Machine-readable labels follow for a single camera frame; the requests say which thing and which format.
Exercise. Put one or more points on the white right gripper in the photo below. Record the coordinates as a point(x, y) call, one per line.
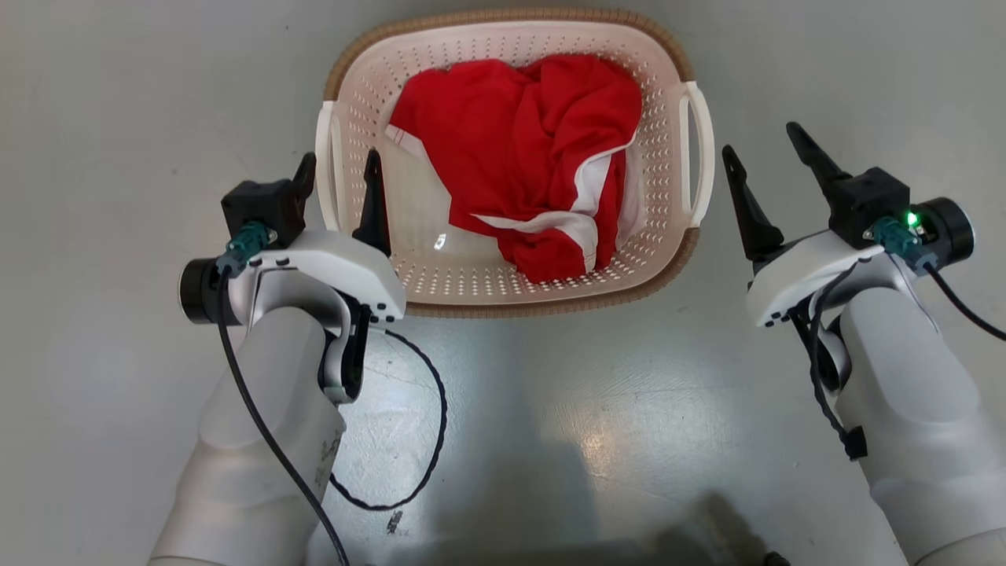
point(809, 271)

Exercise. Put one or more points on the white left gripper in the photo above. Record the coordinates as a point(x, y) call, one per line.
point(338, 263)

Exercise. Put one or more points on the beige perforated plastic laundry basket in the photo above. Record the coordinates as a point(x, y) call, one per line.
point(464, 267)

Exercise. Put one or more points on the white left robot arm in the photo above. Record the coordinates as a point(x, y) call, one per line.
point(259, 440)

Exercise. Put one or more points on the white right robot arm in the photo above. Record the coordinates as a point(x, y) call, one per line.
point(919, 409)

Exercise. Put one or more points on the red garment with white stripes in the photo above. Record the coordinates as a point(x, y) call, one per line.
point(511, 141)

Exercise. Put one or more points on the small dark floor scrap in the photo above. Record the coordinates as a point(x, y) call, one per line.
point(394, 521)

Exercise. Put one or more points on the dark round object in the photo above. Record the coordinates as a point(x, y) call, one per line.
point(776, 559)

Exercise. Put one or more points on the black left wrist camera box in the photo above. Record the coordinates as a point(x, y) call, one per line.
point(263, 208)

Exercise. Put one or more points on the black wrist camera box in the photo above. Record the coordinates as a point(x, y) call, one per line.
point(263, 208)
point(868, 200)

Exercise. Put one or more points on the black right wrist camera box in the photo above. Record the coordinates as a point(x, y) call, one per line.
point(868, 200)

